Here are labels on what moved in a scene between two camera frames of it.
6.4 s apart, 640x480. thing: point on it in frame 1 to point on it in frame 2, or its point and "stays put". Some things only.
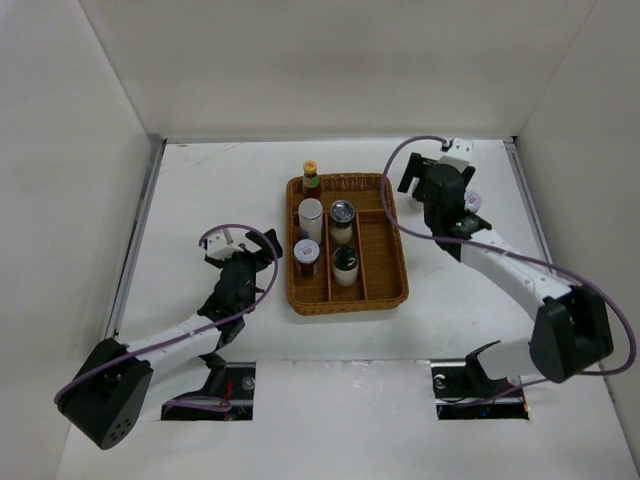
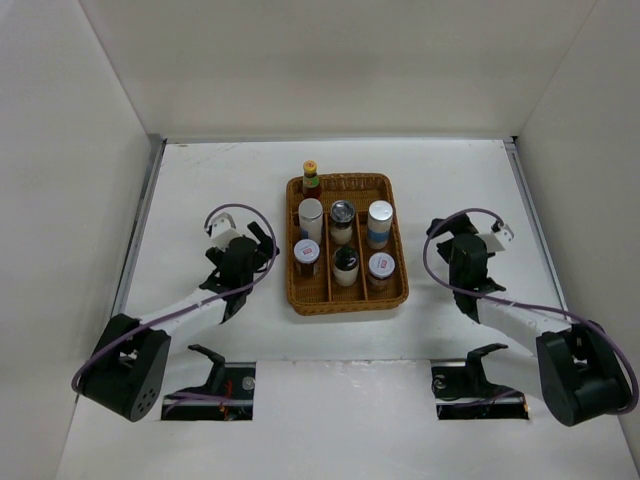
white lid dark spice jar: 306,252 stays put
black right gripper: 417,168 to 459,226
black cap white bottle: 345,266 stays put
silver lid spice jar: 310,214 stays put
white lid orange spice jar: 473,201 to 380,271
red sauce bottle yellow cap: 310,182 stays put
